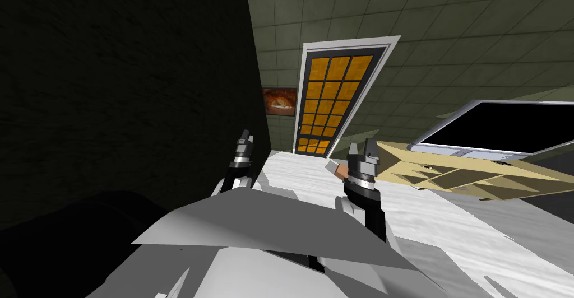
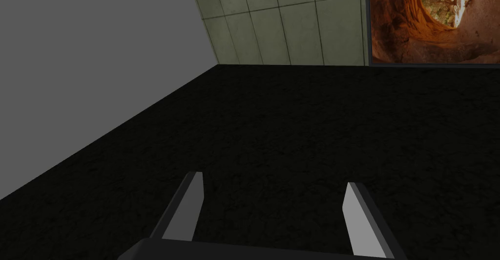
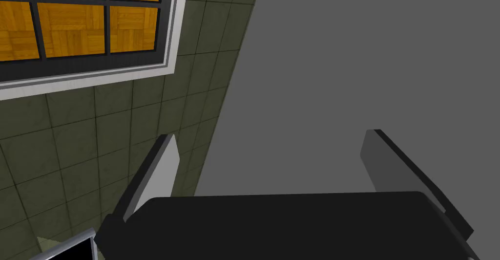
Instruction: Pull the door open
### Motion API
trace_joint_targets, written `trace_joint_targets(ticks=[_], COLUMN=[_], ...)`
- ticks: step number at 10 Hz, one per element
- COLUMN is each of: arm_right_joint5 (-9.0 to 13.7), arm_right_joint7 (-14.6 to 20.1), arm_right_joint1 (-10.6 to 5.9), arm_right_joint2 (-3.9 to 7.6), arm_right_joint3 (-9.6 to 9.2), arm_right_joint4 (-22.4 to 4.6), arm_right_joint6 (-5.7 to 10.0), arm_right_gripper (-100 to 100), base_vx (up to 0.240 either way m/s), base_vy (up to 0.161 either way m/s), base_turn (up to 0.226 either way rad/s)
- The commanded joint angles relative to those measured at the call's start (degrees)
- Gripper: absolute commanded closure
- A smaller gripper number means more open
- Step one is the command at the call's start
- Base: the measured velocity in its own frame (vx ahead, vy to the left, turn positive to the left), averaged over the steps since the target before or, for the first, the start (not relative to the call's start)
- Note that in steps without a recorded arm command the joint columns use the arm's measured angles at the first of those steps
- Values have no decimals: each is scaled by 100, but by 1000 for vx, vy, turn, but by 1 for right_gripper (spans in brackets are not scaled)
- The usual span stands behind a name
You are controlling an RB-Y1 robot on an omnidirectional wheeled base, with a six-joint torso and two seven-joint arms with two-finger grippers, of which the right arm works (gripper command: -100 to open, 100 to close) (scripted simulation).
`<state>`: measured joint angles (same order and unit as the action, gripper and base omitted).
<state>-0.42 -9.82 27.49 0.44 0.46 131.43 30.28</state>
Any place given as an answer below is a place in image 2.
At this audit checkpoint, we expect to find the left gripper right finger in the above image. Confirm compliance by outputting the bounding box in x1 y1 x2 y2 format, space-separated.
342 181 408 260

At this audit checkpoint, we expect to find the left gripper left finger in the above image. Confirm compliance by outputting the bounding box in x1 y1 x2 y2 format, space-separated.
149 171 205 242

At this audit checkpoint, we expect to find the orange canyon wall picture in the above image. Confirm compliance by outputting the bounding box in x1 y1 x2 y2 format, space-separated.
366 0 500 68

